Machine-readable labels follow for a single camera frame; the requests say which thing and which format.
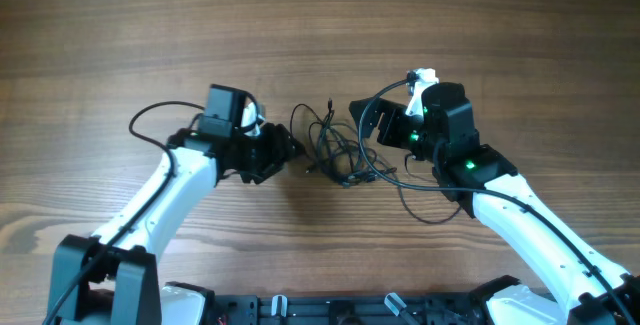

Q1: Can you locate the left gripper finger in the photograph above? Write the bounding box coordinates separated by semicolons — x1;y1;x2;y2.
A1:
282;126;305;160
239;165;280;185

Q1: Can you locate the thick black USB cable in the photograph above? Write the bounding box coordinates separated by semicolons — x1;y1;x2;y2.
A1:
307;119;399;190

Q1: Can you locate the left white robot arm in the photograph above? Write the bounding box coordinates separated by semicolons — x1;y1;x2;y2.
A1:
44;84;305;324

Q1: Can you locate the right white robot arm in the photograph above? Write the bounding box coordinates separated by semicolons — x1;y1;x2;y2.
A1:
349;83;639;324

